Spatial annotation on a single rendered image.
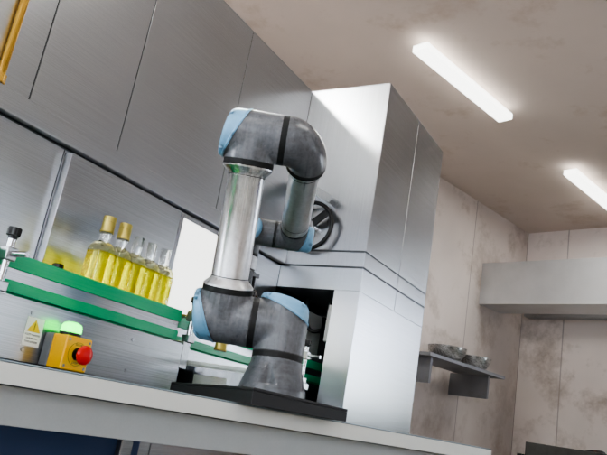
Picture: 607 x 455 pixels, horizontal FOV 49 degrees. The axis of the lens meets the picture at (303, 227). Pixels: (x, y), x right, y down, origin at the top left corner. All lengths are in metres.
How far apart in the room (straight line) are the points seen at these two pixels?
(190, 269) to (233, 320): 0.78
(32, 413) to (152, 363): 0.62
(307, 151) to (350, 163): 1.27
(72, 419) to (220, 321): 0.44
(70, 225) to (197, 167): 0.60
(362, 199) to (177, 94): 0.86
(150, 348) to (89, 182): 0.51
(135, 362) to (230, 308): 0.32
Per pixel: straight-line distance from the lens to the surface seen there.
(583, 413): 8.11
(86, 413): 1.24
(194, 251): 2.29
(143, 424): 1.30
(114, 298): 1.67
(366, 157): 2.76
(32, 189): 1.88
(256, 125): 1.51
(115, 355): 1.67
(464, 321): 7.49
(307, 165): 1.54
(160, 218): 2.16
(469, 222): 7.67
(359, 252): 2.62
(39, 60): 1.94
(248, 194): 1.51
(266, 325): 1.51
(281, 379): 1.49
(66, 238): 1.91
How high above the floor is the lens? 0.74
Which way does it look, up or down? 16 degrees up
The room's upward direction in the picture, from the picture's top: 10 degrees clockwise
